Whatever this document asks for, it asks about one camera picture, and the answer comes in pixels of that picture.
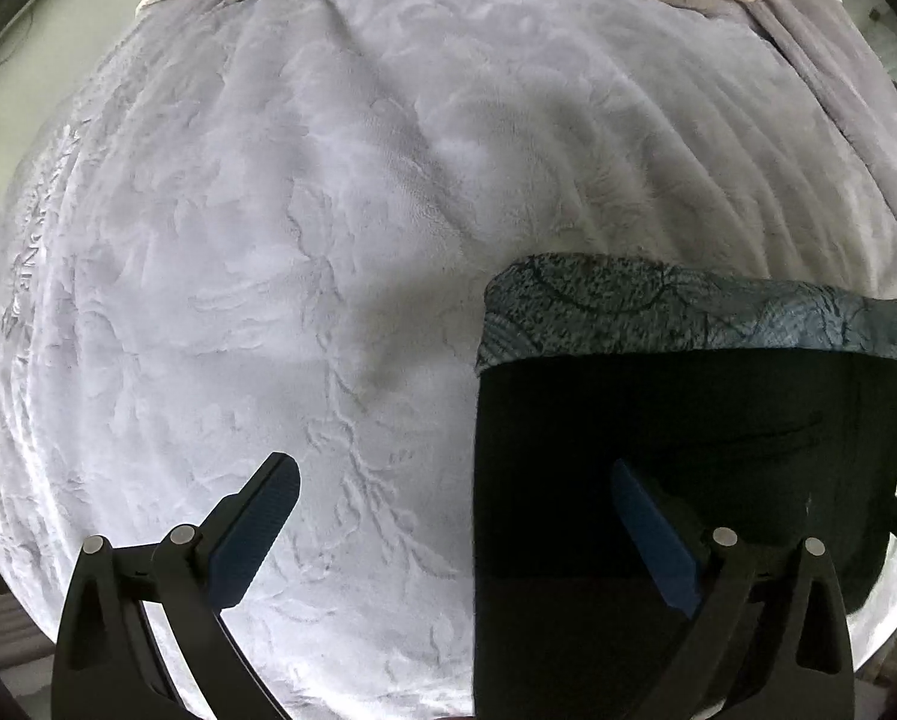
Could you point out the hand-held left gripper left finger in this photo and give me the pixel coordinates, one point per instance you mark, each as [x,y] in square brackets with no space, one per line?
[253,532]

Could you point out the lavender plush blanket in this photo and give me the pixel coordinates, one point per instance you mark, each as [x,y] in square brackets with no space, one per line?
[343,202]

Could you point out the grey bed sheet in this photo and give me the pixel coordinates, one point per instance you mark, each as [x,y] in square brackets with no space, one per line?
[853,75]

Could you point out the black pants with patterned waistband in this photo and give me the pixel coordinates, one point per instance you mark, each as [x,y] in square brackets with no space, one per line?
[718,405]

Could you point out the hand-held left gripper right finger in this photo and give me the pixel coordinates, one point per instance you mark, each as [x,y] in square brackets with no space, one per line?
[654,540]

